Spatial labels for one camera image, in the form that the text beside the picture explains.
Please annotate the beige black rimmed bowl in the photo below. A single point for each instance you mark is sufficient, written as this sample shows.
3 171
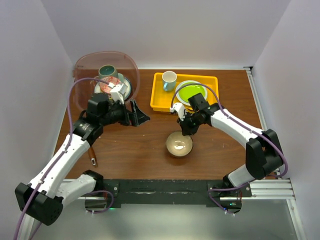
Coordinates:
179 145

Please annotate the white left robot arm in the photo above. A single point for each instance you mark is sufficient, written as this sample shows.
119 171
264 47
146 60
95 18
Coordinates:
40 198

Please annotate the teal glazed mug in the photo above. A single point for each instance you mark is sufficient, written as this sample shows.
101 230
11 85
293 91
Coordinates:
107 71

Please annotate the red patterned ceramic bowl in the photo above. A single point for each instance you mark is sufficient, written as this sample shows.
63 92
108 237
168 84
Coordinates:
107 83

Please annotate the light blue ceramic mug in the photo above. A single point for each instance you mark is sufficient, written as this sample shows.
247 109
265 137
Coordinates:
169 79

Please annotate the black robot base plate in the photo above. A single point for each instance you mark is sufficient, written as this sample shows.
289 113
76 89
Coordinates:
167 192

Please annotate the transparent pink plastic bin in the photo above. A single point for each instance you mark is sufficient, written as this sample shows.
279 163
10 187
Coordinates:
88 66

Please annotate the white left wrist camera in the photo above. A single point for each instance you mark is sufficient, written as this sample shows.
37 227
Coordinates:
118 92

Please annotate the aluminium frame rail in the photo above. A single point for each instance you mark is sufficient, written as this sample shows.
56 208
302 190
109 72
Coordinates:
275 189

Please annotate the white scalloped plate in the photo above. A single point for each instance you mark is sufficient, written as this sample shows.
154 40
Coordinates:
192 82

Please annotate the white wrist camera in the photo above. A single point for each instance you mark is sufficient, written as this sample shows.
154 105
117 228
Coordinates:
118 92
179 109

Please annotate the lime green small plate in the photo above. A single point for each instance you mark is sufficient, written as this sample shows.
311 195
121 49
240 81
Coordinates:
187 92

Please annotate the wooden handled metal scraper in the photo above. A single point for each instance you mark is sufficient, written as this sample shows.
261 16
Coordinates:
92 156

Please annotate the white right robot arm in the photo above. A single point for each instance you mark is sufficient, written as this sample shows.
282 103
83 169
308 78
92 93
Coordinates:
263 153

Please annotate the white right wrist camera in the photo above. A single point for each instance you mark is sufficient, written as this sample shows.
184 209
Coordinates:
179 109

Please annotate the mint green divided dish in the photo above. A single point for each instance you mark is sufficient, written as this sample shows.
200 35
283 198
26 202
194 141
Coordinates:
120 76

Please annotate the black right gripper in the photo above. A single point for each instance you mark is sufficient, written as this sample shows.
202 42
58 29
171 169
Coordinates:
186 130

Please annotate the yellow plastic tray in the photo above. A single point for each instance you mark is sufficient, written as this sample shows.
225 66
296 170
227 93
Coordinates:
161 100

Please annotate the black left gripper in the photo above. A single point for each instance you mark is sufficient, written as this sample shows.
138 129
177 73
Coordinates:
136 116

